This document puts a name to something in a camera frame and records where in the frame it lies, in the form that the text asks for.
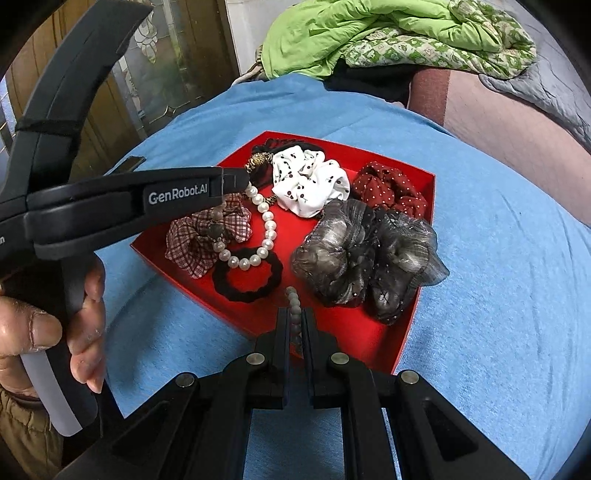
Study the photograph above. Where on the grey sheer scrunchie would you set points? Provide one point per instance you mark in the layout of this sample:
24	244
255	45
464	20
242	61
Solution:
379	258

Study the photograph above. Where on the plaid red scrunchie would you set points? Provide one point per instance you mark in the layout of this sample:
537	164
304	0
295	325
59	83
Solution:
190	240

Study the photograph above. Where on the grey quilted pillow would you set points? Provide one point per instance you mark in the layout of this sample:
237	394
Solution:
552	83

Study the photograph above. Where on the dark red dotted scrunchie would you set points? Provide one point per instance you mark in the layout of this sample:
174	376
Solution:
381	186

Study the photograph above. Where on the red jewelry tray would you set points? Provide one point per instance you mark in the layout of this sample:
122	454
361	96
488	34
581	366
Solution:
250	281

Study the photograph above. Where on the person's left hand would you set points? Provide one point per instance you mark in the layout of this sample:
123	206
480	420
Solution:
26	329

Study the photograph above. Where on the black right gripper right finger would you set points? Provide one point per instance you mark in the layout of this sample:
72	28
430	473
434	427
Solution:
395	426

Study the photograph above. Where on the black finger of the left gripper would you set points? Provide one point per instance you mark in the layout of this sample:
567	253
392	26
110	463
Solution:
234	180

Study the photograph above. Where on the black phone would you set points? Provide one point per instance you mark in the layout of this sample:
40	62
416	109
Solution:
129	164

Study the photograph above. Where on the green quilt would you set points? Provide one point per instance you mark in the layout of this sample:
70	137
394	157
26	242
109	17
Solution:
311	37

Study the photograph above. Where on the pink bolster pillow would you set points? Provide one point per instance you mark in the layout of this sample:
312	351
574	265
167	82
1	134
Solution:
509	130

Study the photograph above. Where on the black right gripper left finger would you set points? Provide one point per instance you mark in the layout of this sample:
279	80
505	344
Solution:
191	428

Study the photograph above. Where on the blue bed sheet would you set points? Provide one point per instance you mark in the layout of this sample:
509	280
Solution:
505	338

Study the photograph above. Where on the white dotted scrunchie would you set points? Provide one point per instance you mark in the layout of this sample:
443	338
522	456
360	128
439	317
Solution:
304	181

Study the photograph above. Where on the wooden glass door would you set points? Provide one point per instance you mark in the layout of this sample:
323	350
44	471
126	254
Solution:
180	56

